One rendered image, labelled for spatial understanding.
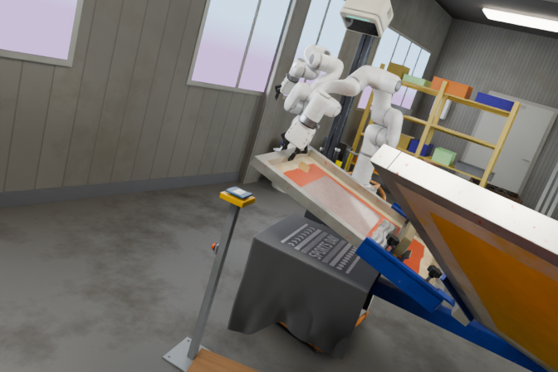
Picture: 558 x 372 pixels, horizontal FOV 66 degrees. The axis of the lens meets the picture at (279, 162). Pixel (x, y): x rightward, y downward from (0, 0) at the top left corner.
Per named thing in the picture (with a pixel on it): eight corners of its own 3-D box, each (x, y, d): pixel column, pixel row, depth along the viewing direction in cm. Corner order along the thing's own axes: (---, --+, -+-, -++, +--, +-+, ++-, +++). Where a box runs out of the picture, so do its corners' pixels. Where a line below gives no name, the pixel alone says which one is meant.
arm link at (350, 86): (359, 96, 191) (327, 121, 182) (337, 80, 196) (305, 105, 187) (363, 82, 184) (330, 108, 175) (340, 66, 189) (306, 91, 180)
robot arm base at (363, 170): (355, 177, 234) (364, 150, 230) (376, 186, 228) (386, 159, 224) (343, 179, 221) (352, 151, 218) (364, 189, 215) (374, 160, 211)
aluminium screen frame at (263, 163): (249, 163, 158) (254, 155, 157) (304, 150, 211) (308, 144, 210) (435, 310, 137) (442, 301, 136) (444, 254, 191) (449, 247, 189)
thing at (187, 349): (162, 358, 225) (207, 188, 202) (187, 337, 245) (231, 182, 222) (196, 379, 218) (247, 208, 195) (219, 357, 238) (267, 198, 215)
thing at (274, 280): (227, 330, 178) (256, 238, 168) (232, 325, 182) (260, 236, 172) (330, 389, 163) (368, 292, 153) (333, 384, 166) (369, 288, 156)
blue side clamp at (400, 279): (354, 252, 145) (366, 237, 142) (358, 248, 149) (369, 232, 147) (431, 313, 137) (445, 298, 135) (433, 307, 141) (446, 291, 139)
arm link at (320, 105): (329, 93, 185) (345, 105, 182) (315, 114, 189) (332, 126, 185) (314, 89, 172) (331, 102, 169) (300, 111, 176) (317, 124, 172)
